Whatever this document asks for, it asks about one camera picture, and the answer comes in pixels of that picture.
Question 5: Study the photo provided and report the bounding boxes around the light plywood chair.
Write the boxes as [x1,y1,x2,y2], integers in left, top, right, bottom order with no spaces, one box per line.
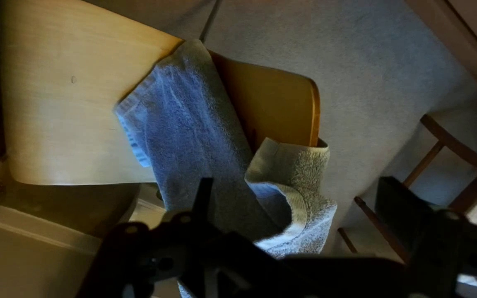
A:
[0,0,331,189]

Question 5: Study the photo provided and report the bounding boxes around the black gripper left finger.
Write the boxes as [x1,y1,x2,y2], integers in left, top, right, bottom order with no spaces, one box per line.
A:
[190,176,216,224]

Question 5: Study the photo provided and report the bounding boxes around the dark wooden chair frame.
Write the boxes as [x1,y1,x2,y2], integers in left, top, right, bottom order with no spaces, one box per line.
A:
[336,112,477,262]

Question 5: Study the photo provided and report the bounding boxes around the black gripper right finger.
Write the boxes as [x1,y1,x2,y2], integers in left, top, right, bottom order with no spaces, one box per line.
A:
[374,174,435,264]

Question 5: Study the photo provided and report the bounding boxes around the grey-blue terry towel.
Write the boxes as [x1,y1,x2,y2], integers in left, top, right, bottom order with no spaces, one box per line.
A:
[112,39,339,262]

